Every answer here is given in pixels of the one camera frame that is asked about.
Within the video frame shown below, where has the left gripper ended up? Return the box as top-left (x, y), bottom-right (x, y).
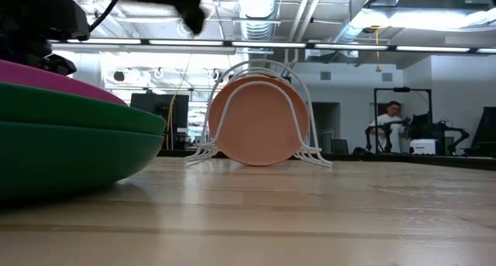
top-left (0, 0), bottom-right (78, 76)

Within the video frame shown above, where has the magenta plate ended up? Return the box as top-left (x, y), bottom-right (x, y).
top-left (0, 59), bottom-right (128, 106)

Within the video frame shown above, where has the shallow green plate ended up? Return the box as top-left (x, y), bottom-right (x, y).
top-left (0, 81), bottom-right (167, 136)

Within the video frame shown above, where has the deep green bowl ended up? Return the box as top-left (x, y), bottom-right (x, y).
top-left (0, 120), bottom-right (165, 203)

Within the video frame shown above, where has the orange plate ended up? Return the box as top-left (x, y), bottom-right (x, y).
top-left (208, 74), bottom-right (311, 168)

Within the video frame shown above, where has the black monitor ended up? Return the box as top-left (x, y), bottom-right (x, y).
top-left (129, 93), bottom-right (190, 130)
top-left (411, 112), bottom-right (446, 141)

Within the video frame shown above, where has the black chair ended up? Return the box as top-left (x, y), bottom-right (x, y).
top-left (331, 139), bottom-right (350, 155)

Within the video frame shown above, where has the person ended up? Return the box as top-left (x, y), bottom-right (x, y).
top-left (367, 100), bottom-right (406, 154)

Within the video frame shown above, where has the white printer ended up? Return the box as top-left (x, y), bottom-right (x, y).
top-left (409, 138), bottom-right (438, 157)

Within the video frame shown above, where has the black slanted panel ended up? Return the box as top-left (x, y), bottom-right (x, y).
top-left (470, 106), bottom-right (496, 159)

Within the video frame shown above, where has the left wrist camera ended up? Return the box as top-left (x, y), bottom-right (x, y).
top-left (29, 0), bottom-right (91, 42)

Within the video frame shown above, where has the left camera black cable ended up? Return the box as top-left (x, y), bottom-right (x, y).
top-left (88, 0), bottom-right (119, 33)

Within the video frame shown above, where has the corrugated silver air duct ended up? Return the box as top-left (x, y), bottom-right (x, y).
top-left (236, 0), bottom-right (283, 42)

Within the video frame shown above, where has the yellow hanging cable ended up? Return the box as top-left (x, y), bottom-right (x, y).
top-left (165, 56), bottom-right (191, 150)

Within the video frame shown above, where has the white wire dish rack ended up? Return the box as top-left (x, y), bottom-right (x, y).
top-left (184, 58), bottom-right (333, 169)

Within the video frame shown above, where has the smooth silver air duct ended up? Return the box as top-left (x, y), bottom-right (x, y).
top-left (332, 0), bottom-right (407, 45)

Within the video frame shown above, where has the yellow hanging cord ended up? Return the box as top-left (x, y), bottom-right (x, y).
top-left (372, 24), bottom-right (384, 73)

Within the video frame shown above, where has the black metal stand frame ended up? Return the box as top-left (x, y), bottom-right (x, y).
top-left (373, 87), bottom-right (434, 155)

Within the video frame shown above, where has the black aluminium table frame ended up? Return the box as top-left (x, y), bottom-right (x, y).
top-left (157, 148), bottom-right (496, 172)

